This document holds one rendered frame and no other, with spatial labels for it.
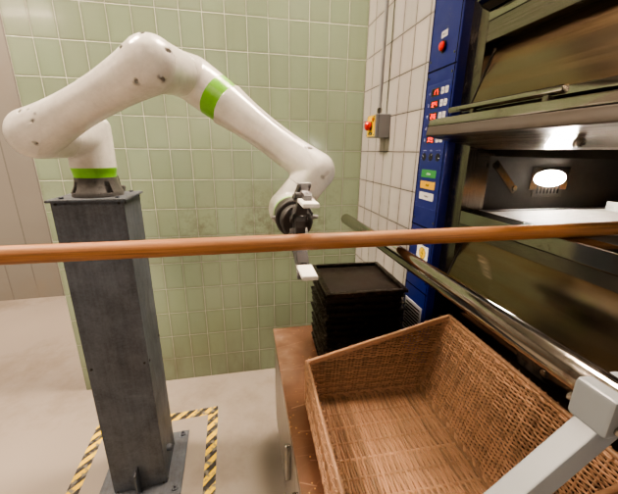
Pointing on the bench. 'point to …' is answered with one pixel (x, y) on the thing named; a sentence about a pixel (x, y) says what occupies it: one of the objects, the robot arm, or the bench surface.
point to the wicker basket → (332, 475)
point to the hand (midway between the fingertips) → (309, 242)
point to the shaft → (68, 252)
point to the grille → (411, 313)
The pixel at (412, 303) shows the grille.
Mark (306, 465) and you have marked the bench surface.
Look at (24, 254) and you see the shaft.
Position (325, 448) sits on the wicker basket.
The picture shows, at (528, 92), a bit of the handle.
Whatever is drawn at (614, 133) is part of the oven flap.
